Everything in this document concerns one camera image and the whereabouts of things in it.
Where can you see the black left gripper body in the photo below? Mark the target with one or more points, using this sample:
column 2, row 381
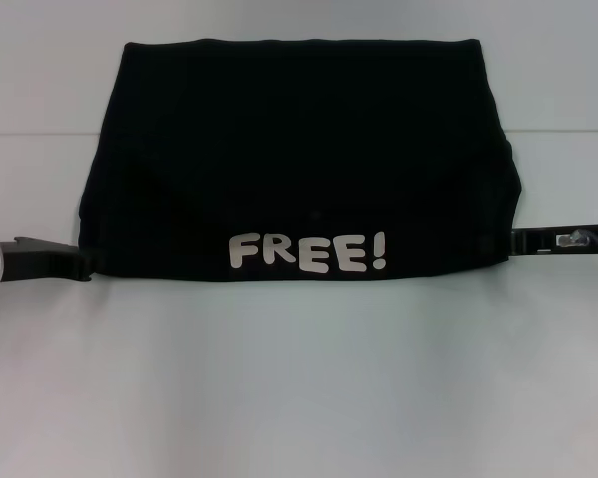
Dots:
column 35, row 264

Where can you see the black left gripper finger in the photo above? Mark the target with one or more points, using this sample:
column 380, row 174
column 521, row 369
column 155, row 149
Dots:
column 87, row 264

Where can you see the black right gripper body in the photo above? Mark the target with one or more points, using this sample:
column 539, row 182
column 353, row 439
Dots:
column 528, row 241

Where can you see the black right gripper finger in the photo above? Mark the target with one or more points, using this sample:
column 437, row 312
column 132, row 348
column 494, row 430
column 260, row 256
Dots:
column 491, row 244

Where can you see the black shirt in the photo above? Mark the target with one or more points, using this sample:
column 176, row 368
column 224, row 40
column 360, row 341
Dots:
column 279, row 149

